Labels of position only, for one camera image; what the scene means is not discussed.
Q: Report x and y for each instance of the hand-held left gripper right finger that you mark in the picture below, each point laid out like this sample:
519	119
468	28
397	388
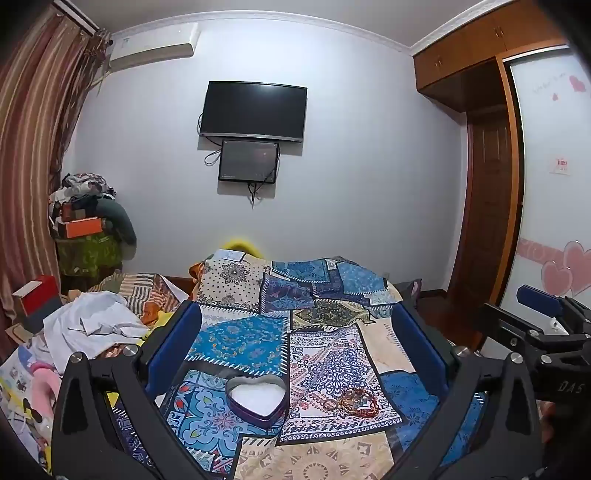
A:
418	350

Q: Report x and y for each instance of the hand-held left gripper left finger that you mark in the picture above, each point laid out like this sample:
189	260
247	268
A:
178	341

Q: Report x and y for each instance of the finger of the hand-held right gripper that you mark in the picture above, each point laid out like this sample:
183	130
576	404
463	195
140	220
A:
508	325
538	299

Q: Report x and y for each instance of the purple heart-shaped tin box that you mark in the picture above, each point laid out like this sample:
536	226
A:
256	399

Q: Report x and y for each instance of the small red bangle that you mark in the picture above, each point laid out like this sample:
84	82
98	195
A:
328	405

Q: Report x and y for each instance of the person's right hand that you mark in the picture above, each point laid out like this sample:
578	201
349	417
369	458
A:
547	422

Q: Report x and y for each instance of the yellow printed cloth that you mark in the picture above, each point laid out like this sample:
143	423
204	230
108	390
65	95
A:
156	323

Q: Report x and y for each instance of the striped orange blanket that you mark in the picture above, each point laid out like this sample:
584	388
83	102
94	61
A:
143	286

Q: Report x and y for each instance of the white cloth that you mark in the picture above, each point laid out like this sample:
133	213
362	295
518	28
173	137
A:
94	325

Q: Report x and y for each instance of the yellow cushion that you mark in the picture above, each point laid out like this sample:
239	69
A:
240	243

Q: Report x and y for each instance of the patchwork printed blanket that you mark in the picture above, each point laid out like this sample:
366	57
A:
295	323

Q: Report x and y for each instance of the pink paper note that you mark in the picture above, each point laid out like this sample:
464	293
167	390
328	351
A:
561	165

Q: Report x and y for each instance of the pink cloth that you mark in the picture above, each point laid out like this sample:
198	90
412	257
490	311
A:
44	385

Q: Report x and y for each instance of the red box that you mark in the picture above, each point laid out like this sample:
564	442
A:
41	297

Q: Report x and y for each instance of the orange box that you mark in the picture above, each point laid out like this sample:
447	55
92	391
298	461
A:
79	227

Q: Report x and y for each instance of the wooden wardrobe with white door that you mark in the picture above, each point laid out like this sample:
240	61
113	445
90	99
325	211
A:
549	138

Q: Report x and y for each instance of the printed plastic bag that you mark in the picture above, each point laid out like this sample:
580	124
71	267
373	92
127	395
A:
18	383

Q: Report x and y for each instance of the pile of clothes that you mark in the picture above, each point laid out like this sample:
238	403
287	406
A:
81	191

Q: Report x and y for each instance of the brown striped curtain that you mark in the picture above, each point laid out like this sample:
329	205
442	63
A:
32	138

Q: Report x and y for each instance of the white air conditioner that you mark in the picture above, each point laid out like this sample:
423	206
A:
152	46

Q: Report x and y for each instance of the small black wall monitor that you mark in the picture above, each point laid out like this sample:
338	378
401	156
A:
249	160

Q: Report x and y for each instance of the black wall television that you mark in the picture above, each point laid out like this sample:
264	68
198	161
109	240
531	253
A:
254	110

